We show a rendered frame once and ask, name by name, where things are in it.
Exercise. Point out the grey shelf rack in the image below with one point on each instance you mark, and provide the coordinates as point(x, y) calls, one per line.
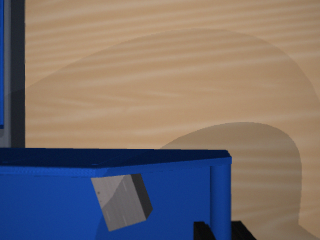
point(13, 134)

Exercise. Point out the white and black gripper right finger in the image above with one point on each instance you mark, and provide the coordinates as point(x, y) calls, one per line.
point(240, 232)

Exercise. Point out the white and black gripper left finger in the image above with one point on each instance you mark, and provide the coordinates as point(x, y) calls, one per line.
point(202, 231)

